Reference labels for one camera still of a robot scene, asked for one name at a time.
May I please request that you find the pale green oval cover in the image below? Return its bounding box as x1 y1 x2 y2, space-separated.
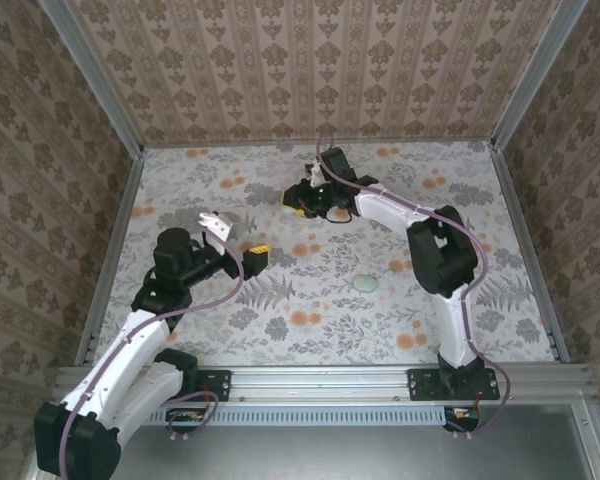
352 273 380 294

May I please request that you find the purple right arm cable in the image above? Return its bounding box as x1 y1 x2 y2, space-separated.
315 130 512 440

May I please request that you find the grey slotted cable duct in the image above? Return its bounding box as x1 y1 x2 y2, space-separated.
129 404 449 427

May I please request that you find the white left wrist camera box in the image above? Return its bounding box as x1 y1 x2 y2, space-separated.
197 210 242 242

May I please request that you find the aluminium frame post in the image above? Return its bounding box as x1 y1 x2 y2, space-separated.
35 0 147 157
489 0 591 151

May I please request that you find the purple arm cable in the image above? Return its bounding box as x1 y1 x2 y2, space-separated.
315 130 512 440
59 227 246 476

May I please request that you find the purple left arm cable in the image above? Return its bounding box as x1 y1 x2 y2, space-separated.
59 227 246 476

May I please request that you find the aluminium front rail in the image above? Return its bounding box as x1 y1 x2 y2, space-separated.
54 363 596 406

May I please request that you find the floral print tablecloth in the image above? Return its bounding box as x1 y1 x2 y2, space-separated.
97 139 556 367

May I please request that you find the aluminium side rail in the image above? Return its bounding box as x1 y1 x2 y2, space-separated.
74 147 146 369
489 142 574 365

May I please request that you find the black controller board with wires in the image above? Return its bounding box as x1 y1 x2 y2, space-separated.
165 407 207 434
442 405 481 432

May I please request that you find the grey metal sheet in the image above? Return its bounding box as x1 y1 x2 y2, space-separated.
27 403 600 480

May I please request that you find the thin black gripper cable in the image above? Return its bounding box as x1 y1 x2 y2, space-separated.
324 206 355 225

